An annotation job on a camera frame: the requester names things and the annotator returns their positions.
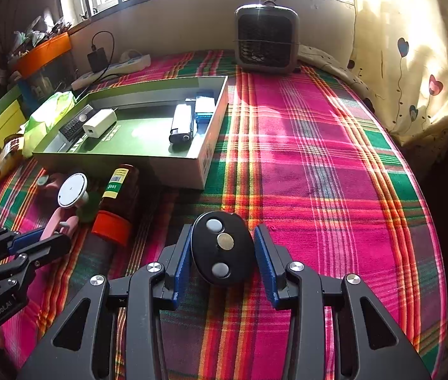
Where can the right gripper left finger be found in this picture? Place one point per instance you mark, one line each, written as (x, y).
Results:
(168, 290)

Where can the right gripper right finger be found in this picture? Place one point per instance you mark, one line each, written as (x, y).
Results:
(273, 260)

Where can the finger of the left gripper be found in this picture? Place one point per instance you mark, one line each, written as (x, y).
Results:
(23, 240)
(49, 249)

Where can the pink clip holder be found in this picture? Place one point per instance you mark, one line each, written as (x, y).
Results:
(64, 221)

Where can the black oval device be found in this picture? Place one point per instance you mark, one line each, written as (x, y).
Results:
(222, 248)

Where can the pink mint round gadget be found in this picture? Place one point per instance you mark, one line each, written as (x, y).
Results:
(50, 184)

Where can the white disc green base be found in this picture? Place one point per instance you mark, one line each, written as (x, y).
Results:
(74, 199)

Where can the brown bottle red cap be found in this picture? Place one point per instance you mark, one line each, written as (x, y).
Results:
(113, 221)

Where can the black bar device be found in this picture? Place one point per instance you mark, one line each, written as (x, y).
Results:
(182, 127)

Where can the white charger cube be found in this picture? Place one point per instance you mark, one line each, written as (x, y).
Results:
(100, 123)

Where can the blue rectangular case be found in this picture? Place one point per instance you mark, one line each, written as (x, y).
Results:
(204, 106)

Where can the snack chip bag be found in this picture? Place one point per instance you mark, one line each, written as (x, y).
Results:
(11, 155)

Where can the plaid pink green cloth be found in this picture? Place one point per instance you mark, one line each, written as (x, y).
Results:
(298, 153)

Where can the green tissue pack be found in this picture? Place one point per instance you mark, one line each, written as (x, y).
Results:
(44, 119)

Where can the yellow green box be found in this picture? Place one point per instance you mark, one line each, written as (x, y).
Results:
(11, 115)

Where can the green cardboard box tray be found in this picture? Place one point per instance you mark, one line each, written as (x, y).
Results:
(140, 135)

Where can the orange plastic tray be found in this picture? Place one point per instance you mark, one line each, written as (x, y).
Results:
(42, 54)

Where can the black power adapter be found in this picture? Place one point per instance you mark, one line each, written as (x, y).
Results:
(97, 59)

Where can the white power strip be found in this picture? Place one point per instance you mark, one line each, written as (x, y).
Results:
(127, 67)

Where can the small beige desk fan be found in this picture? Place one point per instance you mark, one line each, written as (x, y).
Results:
(266, 37)

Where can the cream heart pattern curtain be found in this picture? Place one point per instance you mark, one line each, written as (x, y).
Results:
(400, 52)

